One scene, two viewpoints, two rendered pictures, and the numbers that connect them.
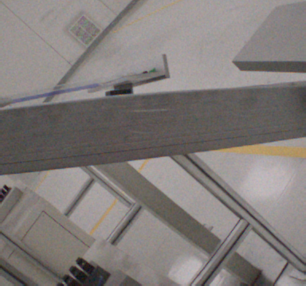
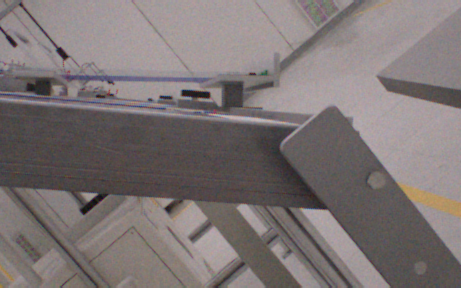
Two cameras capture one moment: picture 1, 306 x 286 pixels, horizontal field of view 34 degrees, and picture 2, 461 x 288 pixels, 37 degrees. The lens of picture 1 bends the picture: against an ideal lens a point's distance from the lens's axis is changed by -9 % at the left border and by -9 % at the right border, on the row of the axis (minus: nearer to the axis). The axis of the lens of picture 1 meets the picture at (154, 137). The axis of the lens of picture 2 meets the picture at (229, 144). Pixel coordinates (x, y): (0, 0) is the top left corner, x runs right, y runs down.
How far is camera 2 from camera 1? 32 cm
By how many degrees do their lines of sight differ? 15
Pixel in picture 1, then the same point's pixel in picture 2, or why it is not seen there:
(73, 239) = (165, 272)
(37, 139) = not seen: outside the picture
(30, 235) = (106, 256)
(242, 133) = (107, 175)
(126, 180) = (210, 207)
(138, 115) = not seen: outside the picture
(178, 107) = (7, 122)
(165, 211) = (255, 259)
